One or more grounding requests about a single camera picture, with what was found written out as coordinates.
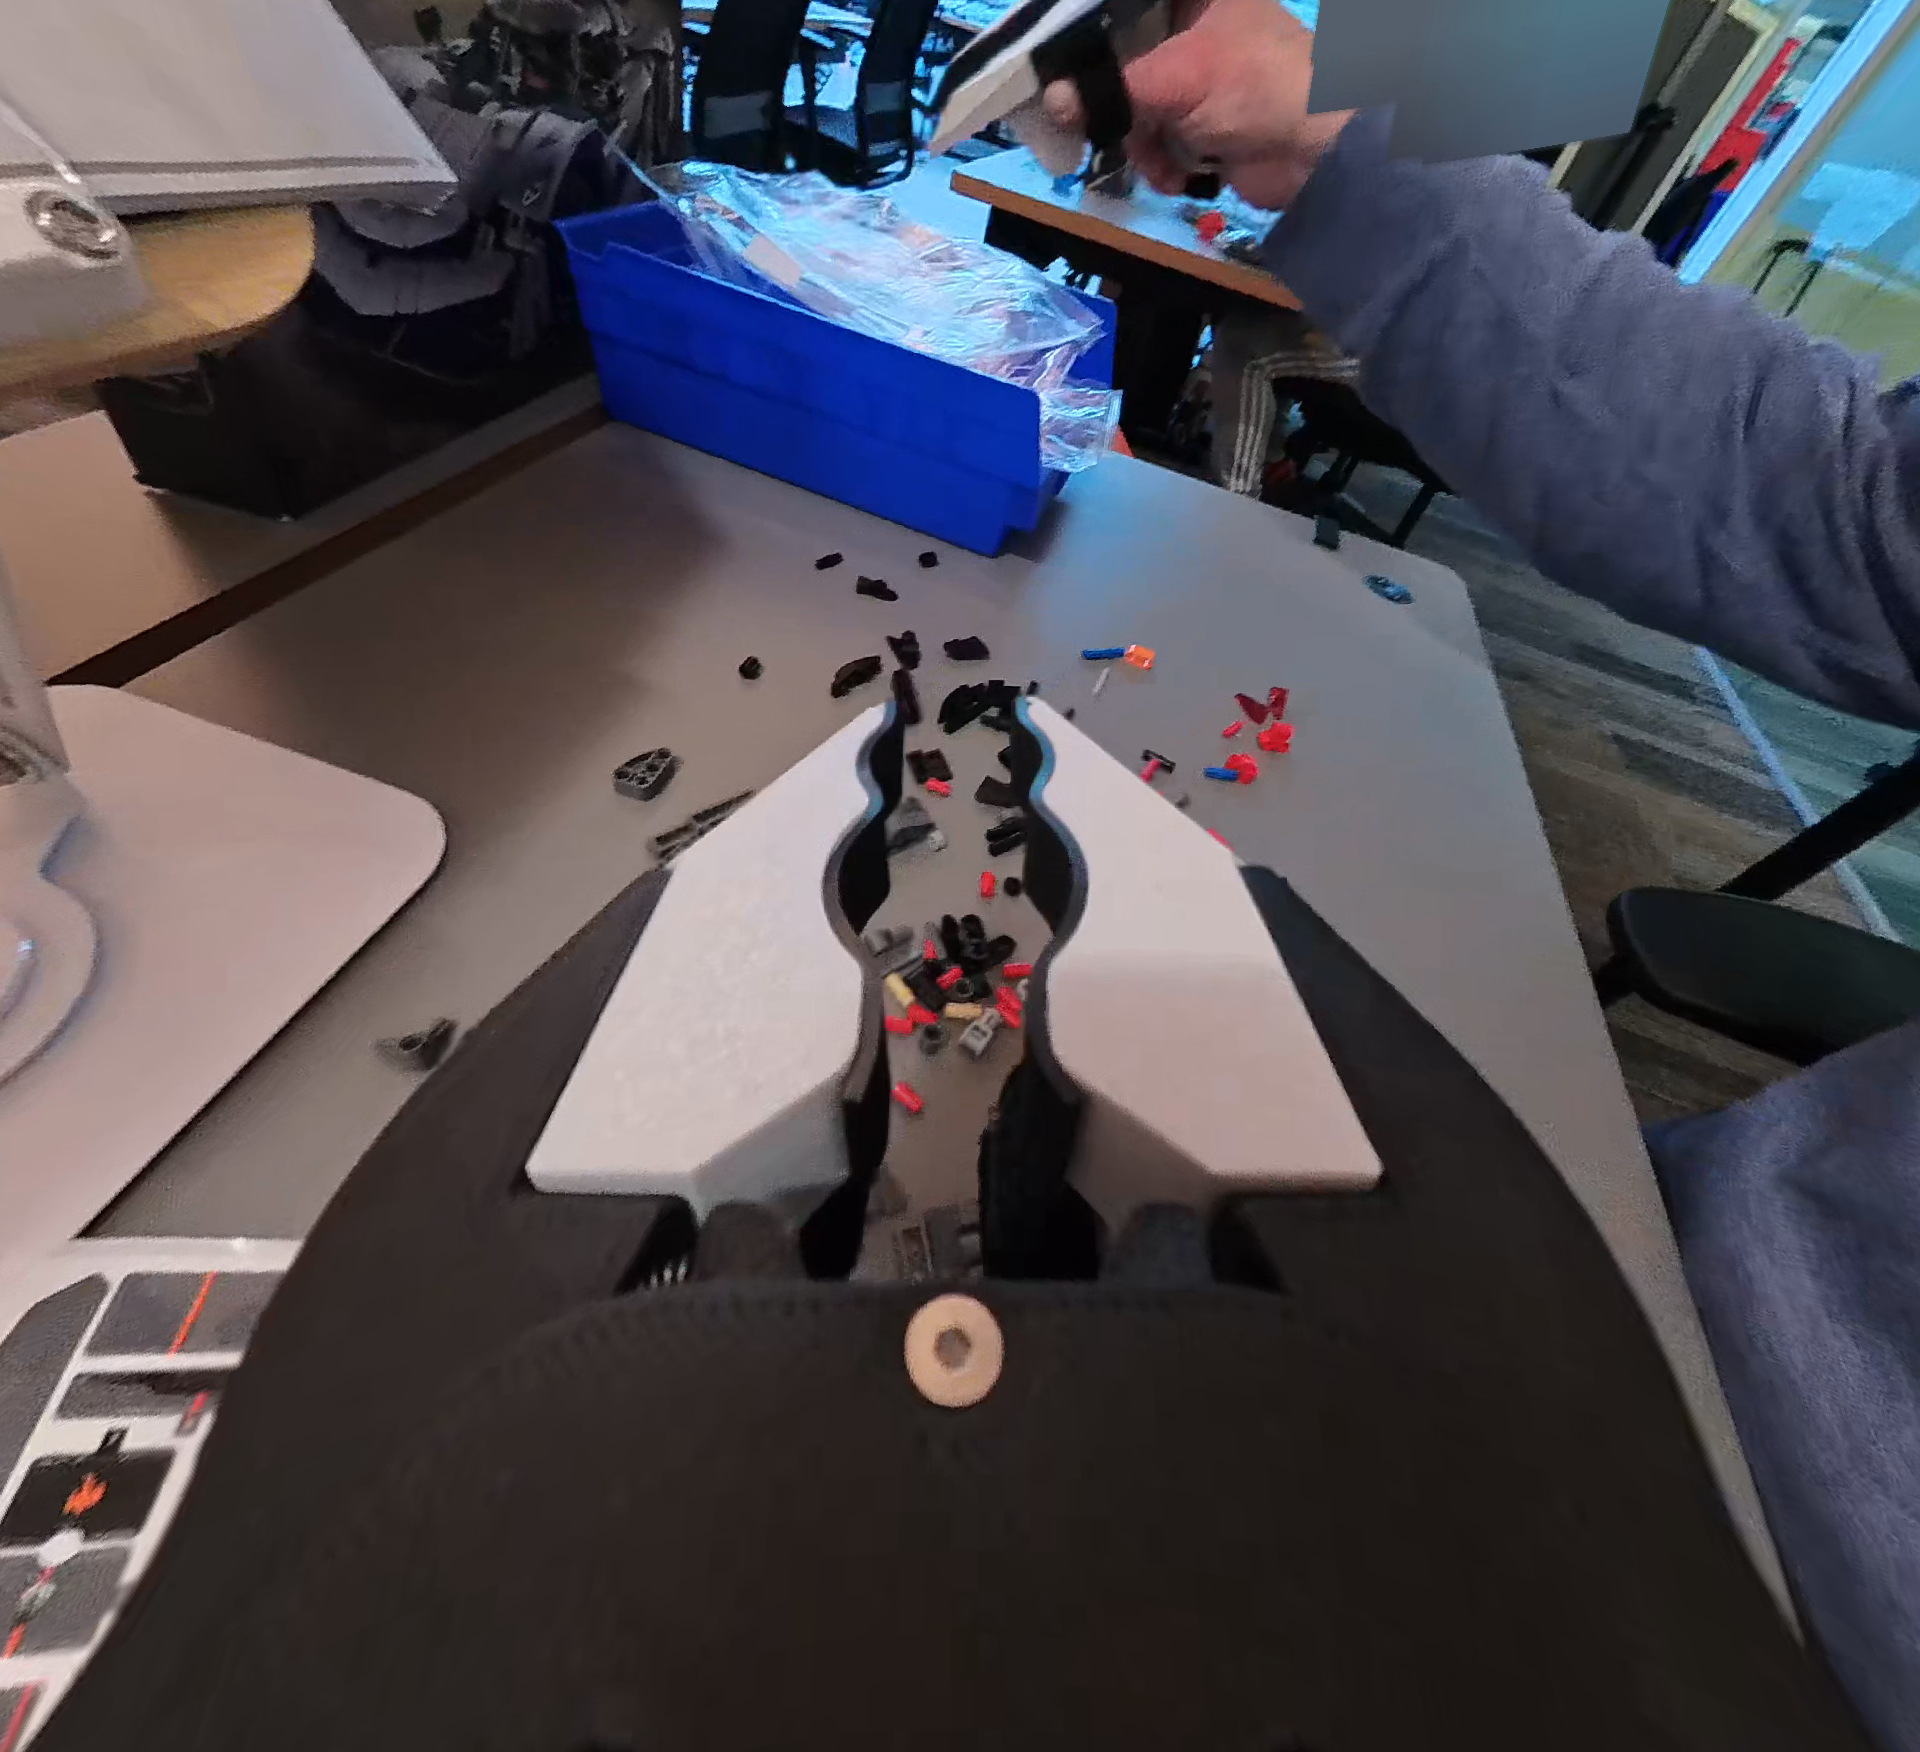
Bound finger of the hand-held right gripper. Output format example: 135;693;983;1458
924;0;1124;151

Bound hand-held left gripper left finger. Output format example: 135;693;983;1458
523;699;916;1280

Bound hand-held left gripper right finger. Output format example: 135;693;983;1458
977;696;1385;1283

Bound lego sticker sheet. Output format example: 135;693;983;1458
0;1233;303;1752

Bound person's right forearm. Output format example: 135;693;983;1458
1257;108;1920;734

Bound short dark grey lego beam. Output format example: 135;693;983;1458
646;788;759;866

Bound cluster of red lego pieces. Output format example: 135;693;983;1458
1138;684;1301;796

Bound scatter of black lego pieces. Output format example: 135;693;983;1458
732;548;1059;883

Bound person's right hand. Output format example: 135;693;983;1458
1122;0;1364;211

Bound wooden office table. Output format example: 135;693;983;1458
950;139;1310;434

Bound clear plastic bags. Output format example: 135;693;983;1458
626;159;1124;476

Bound blue plastic bin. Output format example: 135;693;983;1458
554;200;1119;560

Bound dark striped garment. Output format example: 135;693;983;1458
1200;308;1447;547

